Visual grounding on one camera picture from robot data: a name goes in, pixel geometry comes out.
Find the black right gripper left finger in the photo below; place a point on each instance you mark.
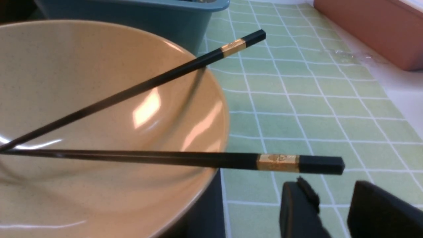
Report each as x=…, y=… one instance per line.
x=299, y=212

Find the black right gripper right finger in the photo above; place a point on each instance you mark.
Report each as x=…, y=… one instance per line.
x=376, y=213

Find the black chopstick gold band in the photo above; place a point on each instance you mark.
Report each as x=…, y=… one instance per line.
x=186, y=68
x=310, y=164

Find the beige noodle bowl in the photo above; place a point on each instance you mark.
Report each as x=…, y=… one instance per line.
x=52, y=68

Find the black serving tray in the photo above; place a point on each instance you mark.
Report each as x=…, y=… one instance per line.
x=205, y=219

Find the orange-pink box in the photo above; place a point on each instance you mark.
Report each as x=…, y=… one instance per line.
x=392, y=28

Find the blue-grey chopstick bin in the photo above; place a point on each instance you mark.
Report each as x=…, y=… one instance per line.
x=183, y=22

